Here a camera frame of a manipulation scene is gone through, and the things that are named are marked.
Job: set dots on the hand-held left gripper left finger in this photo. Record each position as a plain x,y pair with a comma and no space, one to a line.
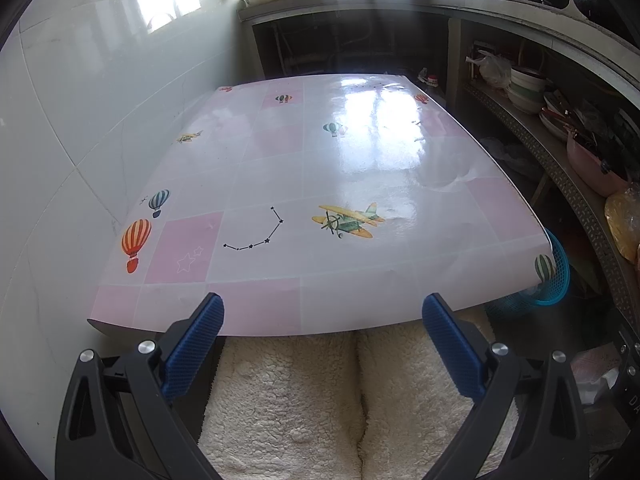
195,345

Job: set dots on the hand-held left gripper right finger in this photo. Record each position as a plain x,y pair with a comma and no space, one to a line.
452,347

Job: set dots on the blue plastic mesh basket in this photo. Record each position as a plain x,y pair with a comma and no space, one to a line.
560,280

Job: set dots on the pink and white plastic bag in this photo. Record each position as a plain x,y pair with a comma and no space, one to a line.
595,375

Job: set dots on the white fleece pants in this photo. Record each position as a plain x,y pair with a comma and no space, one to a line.
285,410

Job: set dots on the yellow plastic bag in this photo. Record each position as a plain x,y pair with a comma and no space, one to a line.
625,225

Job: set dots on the white crumpled floor bag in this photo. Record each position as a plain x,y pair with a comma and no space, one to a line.
507,152

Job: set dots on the pink plastic basin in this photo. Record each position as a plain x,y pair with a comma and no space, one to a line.
595,170

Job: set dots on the perforated metal shelf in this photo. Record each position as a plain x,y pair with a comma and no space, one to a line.
530,130

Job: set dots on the red and white plates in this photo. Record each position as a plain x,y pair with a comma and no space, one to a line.
555,115

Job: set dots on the stack of white bowls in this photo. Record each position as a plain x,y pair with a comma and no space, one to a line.
525,90

